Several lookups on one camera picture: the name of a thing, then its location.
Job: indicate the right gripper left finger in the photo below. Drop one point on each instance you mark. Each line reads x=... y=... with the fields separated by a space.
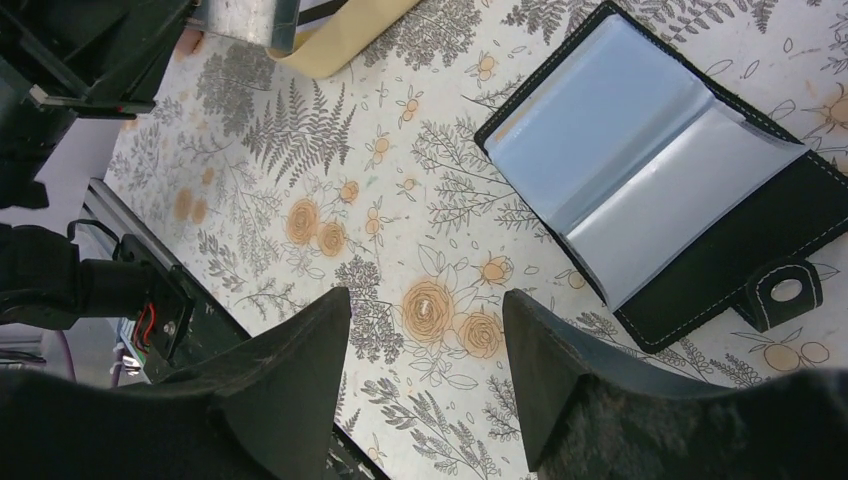
x=52 y=428

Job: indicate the black card holder wallet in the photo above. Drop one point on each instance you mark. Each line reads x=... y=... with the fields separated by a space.
x=674 y=198

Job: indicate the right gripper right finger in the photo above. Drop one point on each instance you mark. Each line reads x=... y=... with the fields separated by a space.
x=588 y=410

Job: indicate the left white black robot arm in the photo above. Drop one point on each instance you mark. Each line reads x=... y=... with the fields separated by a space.
x=47 y=284

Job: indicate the aluminium front rail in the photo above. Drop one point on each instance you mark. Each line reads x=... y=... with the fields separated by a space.
x=103 y=204

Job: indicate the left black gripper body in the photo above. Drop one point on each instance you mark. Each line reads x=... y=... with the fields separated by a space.
x=66 y=60

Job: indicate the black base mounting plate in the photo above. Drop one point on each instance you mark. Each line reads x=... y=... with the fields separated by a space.
x=199 y=331

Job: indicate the beige oval tray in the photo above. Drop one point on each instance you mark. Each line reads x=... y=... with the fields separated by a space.
x=331 y=46

